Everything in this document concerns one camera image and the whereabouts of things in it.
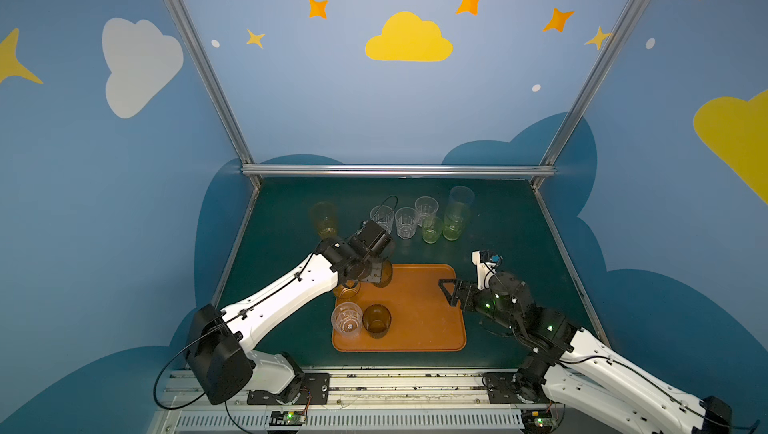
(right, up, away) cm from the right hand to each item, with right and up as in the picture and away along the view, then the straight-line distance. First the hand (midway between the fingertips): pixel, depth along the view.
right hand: (452, 279), depth 75 cm
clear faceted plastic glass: (-28, -14, +10) cm, 33 cm away
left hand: (-20, +2, +4) cm, 20 cm away
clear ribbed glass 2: (-10, +14, +29) cm, 34 cm away
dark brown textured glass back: (-18, +3, -5) cm, 19 cm away
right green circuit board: (+20, -33, -4) cm, 39 cm away
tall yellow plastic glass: (-38, +15, +27) cm, 49 cm away
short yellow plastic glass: (-29, -8, +16) cm, 34 cm away
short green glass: (-1, +11, +30) cm, 32 cm away
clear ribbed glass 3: (-2, +18, +33) cm, 38 cm away
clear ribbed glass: (-18, +15, +29) cm, 38 cm away
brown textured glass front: (-20, -13, +8) cm, 25 cm away
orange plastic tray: (-6, -15, +12) cm, 20 cm away
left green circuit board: (-41, -32, -5) cm, 52 cm away
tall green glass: (+8, +16, +31) cm, 36 cm away
